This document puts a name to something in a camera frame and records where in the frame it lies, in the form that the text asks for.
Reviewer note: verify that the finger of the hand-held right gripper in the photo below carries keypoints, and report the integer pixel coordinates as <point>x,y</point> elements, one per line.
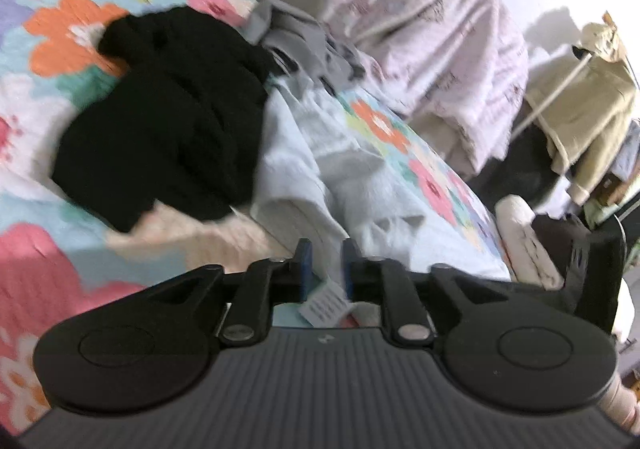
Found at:
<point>580,269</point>

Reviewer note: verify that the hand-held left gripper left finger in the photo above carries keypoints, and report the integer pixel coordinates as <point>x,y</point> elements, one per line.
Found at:
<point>306,274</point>

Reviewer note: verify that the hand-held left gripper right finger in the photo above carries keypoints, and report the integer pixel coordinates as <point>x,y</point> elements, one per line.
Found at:
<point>348,274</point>

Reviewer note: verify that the pale grey sweatshirt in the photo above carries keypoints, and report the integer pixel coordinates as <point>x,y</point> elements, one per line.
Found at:
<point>320,169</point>

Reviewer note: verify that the person's right forearm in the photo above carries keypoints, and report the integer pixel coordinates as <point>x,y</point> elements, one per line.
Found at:
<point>620,399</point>

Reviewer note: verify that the row of hanging clothes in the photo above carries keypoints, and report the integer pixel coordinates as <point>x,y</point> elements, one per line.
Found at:
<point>620,179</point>

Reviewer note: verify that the white clothes rack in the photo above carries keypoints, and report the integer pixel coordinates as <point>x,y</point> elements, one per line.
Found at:
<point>555,94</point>

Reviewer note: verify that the white fluffy cloth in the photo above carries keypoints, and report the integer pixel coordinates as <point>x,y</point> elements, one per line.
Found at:
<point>520,239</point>

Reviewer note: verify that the black hanging garment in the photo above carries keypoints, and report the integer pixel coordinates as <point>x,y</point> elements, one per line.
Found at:
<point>520,169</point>

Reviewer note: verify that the beige jacket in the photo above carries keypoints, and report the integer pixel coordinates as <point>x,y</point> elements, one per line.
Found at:
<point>590,114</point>

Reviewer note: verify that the grey garment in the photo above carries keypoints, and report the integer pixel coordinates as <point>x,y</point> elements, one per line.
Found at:
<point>300,39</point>

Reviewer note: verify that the pink white fleece blanket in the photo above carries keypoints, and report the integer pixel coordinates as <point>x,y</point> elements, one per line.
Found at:
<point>440,44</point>

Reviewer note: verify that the floral bedsheet bed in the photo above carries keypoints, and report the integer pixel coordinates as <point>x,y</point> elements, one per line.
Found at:
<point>50,29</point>

